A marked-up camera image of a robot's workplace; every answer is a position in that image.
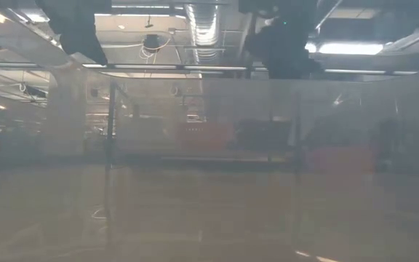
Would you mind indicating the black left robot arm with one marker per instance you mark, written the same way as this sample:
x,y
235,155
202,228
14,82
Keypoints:
x,y
75,29

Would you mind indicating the silver ventilation duct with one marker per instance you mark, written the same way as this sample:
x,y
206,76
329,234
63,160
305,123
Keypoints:
x,y
24,43

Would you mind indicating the orange slotted plastic basket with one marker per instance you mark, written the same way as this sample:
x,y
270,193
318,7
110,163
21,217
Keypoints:
x,y
204,136

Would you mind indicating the ribbed spiral duct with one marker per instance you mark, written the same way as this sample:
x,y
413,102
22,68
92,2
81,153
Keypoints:
x,y
204,25

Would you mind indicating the long linear light bar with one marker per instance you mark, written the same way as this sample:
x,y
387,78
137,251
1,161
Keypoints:
x,y
144,67

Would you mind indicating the rectangular ceiling light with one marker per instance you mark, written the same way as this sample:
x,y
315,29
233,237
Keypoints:
x,y
351,48

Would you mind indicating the clear plastic basket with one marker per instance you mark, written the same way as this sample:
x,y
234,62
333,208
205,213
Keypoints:
x,y
209,225

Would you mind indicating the ceiling light strip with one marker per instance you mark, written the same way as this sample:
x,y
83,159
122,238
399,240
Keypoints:
x,y
140,14

